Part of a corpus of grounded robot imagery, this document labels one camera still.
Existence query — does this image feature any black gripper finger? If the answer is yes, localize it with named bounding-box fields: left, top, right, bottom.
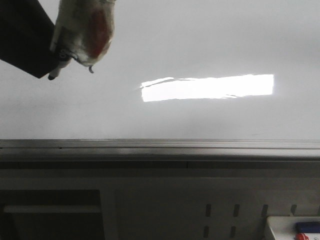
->
left=0, top=0, right=59, bottom=78

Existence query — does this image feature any red magnet taped to marker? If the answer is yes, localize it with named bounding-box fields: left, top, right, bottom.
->
left=54, top=0, right=116, bottom=73

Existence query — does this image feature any white whiteboard marker pen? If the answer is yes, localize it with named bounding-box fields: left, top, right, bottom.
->
left=48, top=26, right=71, bottom=81

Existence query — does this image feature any white whiteboard surface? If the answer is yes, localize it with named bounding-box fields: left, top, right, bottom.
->
left=0, top=0, right=320, bottom=140

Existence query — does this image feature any white slotted metal panel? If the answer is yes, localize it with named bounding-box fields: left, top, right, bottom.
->
left=99, top=169, right=320, bottom=240

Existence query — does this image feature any white box lower right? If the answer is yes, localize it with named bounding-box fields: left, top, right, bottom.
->
left=264, top=216, right=320, bottom=240

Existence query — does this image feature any red item in box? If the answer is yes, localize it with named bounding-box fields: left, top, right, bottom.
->
left=295, top=233, right=310, bottom=240

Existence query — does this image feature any blue item in box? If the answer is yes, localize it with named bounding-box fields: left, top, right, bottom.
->
left=295, top=221, right=320, bottom=234

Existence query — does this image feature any aluminium whiteboard tray rail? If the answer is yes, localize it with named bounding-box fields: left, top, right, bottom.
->
left=0, top=139, right=320, bottom=169

